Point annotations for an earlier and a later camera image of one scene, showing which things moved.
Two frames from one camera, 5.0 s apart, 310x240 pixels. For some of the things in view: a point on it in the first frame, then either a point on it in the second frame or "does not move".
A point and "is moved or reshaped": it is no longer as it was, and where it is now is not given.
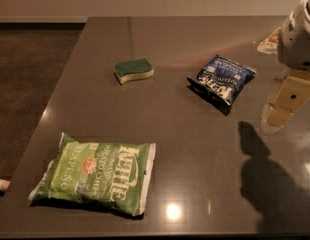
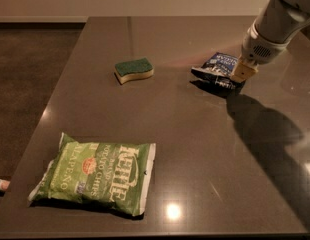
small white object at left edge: (2, 184) does not move
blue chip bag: (219, 81) is moved or reshaped
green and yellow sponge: (133, 69) does not move
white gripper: (297, 41) -> (258, 48)
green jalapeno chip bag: (114, 174) does not move
